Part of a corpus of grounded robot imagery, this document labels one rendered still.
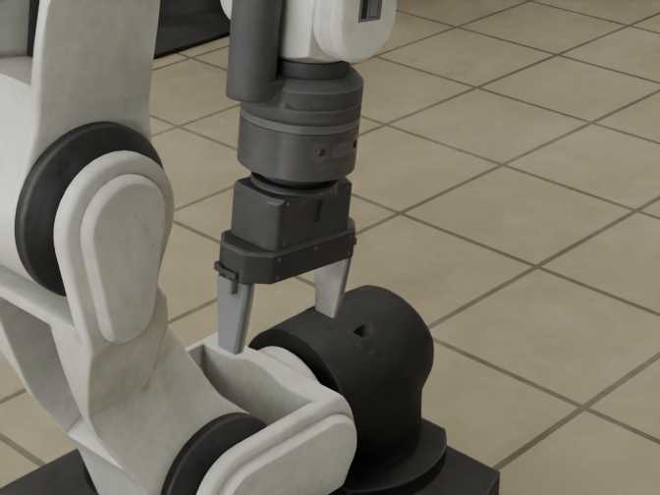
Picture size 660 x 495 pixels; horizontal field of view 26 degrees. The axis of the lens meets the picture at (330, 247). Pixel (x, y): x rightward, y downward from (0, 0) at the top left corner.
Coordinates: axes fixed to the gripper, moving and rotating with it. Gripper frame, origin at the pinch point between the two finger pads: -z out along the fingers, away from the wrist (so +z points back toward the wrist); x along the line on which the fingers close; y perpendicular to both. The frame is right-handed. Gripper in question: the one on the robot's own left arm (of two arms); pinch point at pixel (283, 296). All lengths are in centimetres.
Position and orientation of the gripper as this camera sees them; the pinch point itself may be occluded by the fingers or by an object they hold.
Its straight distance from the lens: 110.2
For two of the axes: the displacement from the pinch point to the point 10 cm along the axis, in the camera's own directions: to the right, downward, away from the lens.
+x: -6.8, 2.2, -7.0
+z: 0.9, -9.2, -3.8
